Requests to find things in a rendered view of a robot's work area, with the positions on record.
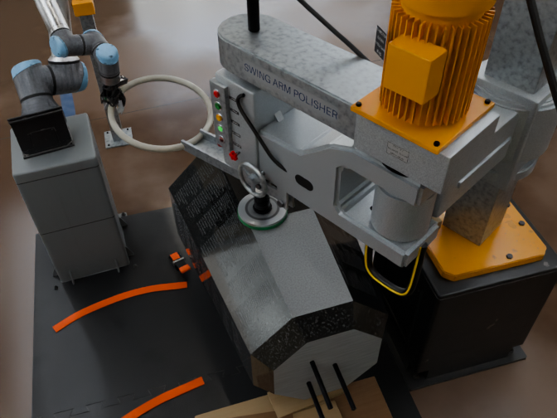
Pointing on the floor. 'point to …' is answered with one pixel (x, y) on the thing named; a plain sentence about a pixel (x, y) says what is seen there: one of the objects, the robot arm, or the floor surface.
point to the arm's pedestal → (73, 205)
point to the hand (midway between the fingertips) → (116, 109)
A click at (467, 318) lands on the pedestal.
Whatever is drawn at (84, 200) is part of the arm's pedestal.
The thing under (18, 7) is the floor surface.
